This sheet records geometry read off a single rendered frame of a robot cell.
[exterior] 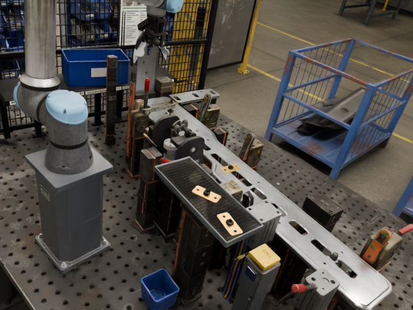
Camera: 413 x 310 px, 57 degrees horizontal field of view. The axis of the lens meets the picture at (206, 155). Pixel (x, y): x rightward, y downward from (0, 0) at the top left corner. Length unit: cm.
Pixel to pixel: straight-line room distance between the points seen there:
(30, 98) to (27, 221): 61
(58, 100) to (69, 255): 58
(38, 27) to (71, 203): 55
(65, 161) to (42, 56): 32
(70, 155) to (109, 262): 48
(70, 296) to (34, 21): 89
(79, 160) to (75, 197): 13
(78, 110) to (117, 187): 74
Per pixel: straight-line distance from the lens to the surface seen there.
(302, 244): 134
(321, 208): 147
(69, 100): 123
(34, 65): 127
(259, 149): 169
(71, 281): 150
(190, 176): 121
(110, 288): 148
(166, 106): 180
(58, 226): 140
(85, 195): 134
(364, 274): 135
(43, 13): 123
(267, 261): 101
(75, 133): 122
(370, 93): 319
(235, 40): 511
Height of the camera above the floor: 188
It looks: 33 degrees down
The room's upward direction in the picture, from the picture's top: 11 degrees clockwise
